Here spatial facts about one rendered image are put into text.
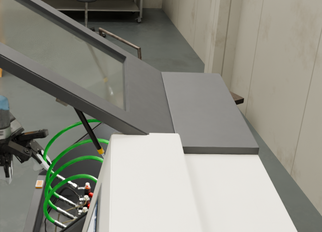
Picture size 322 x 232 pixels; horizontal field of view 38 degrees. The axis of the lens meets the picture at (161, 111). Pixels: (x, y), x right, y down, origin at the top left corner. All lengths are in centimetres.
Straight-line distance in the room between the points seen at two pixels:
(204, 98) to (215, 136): 33
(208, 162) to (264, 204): 26
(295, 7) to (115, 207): 339
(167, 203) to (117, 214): 14
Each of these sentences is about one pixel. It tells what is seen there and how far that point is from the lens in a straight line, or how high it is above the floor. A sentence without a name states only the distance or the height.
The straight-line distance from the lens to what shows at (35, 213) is 219.
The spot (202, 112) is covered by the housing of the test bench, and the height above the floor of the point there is 150.
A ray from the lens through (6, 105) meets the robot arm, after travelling 178.
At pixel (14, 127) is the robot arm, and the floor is 136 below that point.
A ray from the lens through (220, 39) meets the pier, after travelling 561.
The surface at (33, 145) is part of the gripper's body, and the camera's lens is 202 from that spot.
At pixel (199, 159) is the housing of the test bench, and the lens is 158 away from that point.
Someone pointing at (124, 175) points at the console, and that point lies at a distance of 132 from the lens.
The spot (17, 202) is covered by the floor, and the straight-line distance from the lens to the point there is 389.
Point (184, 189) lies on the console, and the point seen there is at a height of 155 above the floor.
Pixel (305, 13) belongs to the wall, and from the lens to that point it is 419.
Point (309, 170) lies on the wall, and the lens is 414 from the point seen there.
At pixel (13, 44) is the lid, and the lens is 161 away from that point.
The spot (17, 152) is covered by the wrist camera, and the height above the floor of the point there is 135.
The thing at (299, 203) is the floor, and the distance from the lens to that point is 412.
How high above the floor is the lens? 228
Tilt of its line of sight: 25 degrees down
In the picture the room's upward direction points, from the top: 4 degrees clockwise
